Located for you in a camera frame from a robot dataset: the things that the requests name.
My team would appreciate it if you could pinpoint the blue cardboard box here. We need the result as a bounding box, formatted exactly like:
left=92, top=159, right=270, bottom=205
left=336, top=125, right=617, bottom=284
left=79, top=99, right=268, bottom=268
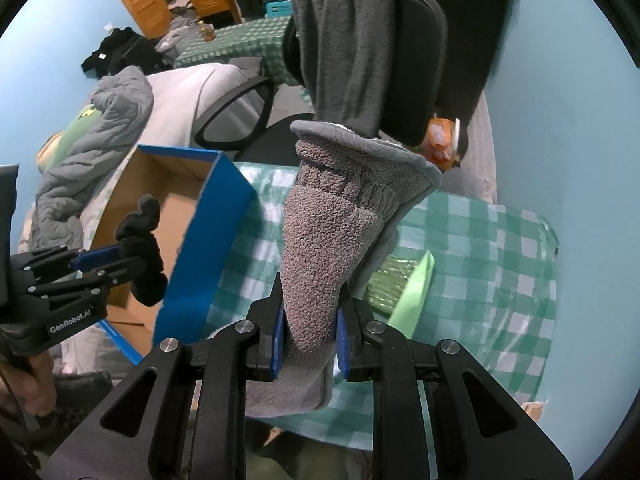
left=92, top=144, right=259, bottom=366

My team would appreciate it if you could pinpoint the pile of grey clothes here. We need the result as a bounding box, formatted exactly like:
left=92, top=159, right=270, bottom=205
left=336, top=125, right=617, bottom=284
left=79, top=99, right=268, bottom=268
left=154, top=15, right=202, bottom=57

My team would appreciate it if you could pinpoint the light green cloth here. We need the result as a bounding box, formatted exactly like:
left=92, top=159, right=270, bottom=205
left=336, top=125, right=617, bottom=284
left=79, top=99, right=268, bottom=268
left=387, top=250, right=436, bottom=341

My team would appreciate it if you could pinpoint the green plush toy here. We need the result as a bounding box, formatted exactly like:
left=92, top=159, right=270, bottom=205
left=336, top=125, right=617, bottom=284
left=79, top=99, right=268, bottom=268
left=36, top=107, right=103, bottom=169

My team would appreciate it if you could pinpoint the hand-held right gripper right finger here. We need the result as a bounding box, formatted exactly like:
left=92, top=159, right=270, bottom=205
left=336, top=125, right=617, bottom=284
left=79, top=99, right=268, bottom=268
left=336, top=282, right=573, bottom=480

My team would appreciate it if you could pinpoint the grey fleece slipper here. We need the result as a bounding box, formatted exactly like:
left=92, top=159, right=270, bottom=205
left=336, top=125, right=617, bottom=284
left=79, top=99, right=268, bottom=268
left=245, top=120, right=444, bottom=419

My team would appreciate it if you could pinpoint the pile of black clothes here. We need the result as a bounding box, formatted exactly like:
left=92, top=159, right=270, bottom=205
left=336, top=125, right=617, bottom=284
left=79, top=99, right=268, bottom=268
left=81, top=27, right=169, bottom=79

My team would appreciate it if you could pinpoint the dark grey fleece garment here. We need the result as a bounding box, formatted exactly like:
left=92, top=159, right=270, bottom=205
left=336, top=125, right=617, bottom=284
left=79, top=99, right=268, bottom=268
left=291, top=0, right=402, bottom=141

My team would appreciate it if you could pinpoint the green sparkly pad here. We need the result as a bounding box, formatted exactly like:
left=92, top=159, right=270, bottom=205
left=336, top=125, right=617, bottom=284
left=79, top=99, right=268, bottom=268
left=365, top=255, right=423, bottom=317

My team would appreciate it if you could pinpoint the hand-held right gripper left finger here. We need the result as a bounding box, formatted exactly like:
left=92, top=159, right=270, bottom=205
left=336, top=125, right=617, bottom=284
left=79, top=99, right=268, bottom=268
left=47, top=272, right=288, bottom=480

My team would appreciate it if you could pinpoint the black sock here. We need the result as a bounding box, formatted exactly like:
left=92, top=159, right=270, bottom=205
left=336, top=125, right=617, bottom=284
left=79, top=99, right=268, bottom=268
left=115, top=196, right=169, bottom=307

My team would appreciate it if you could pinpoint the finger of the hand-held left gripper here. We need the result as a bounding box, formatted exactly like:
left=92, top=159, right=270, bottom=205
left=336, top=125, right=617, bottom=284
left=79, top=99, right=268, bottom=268
left=29, top=256, right=146, bottom=307
left=12, top=244, right=126, bottom=287

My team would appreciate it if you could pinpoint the beige rug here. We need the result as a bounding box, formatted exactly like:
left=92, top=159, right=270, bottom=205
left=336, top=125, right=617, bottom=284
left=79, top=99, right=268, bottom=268
left=457, top=92, right=497, bottom=206

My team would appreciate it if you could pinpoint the orange snack packet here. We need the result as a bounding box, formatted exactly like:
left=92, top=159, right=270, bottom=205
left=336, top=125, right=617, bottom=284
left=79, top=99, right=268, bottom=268
left=422, top=116, right=464, bottom=174

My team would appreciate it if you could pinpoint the grey duvet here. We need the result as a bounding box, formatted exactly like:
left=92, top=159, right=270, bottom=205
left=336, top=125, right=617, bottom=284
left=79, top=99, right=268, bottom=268
left=20, top=65, right=154, bottom=257

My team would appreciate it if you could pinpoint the person's left hand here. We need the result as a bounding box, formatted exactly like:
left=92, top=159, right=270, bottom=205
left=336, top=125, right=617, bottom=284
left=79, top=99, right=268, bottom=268
left=0, top=354, right=57, bottom=417

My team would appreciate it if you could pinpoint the small grey cloth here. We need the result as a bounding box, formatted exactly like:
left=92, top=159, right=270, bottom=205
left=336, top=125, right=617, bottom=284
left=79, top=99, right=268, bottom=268
left=227, top=56, right=266, bottom=81

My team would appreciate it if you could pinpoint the dark cloth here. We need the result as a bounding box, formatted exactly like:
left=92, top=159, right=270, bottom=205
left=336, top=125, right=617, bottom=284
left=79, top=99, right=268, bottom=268
left=400, top=0, right=523, bottom=171

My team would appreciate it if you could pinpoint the black office chair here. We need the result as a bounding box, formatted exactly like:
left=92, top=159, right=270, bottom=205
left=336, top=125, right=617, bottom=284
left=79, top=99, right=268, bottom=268
left=192, top=0, right=449, bottom=167

